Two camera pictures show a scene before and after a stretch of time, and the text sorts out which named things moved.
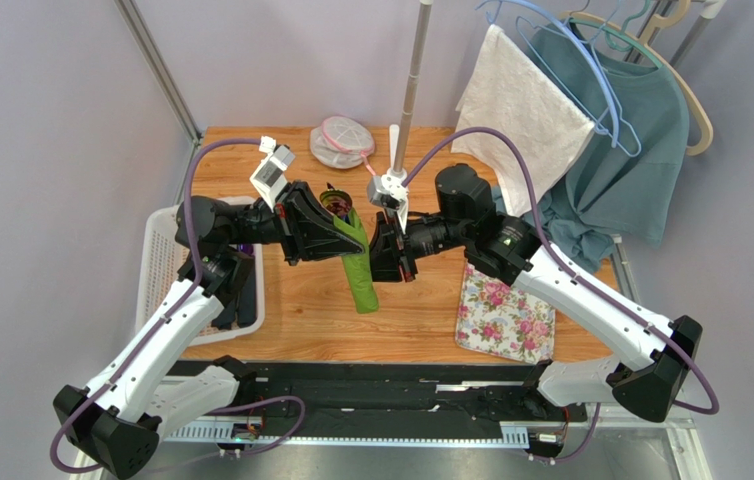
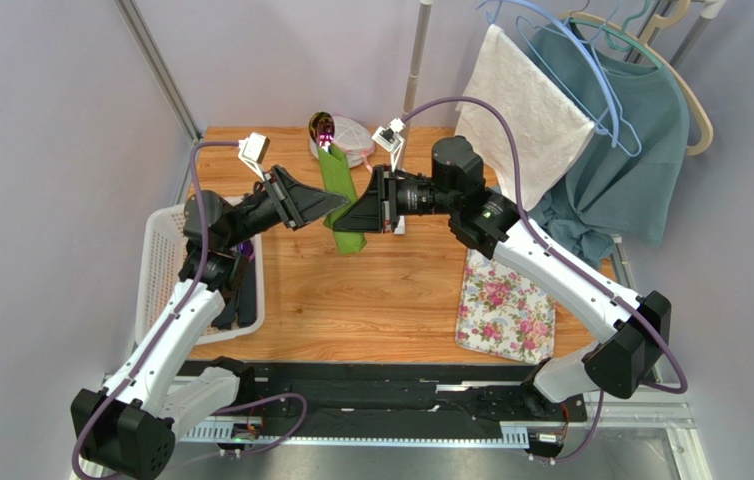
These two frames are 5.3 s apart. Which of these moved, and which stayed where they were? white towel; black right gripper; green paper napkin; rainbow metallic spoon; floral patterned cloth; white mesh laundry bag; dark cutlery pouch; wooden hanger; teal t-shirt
Moved: green paper napkin; rainbow metallic spoon; black right gripper
Stayed: white mesh laundry bag; wooden hanger; white towel; teal t-shirt; dark cutlery pouch; floral patterned cloth
